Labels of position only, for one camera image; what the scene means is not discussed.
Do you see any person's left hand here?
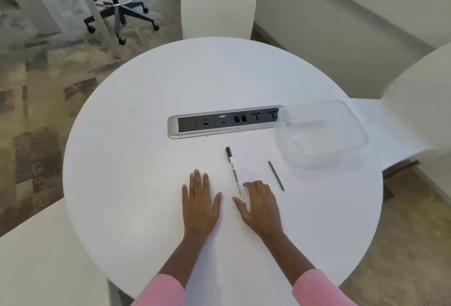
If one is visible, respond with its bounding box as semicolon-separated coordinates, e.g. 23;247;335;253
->
181;169;223;238

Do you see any person's right hand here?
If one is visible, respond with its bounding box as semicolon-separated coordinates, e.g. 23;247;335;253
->
232;180;285;241

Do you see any grey refill stick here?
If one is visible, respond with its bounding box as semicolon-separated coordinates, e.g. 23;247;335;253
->
268;161;285;192

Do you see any white marker with black cap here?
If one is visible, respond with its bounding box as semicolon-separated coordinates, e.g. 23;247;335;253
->
225;147;246;208

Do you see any person's right forearm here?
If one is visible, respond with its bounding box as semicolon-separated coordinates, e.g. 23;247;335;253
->
262;233;358;306

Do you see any person's left forearm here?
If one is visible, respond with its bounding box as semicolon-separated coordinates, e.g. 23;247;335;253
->
130;233;216;306

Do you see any silver table socket panel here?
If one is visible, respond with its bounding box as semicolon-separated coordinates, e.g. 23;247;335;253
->
167;105;285;139

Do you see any clear plastic container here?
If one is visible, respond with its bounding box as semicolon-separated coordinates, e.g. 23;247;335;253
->
274;100;370;168

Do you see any white chair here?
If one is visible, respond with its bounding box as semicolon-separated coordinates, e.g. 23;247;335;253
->
349;42;451;173
180;0;257;40
0;196;122;306

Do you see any thin white desk leg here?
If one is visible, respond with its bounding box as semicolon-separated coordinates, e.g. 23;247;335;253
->
66;0;122;59

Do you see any black stool with chrome ring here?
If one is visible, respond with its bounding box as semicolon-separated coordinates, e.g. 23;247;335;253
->
77;0;160;46

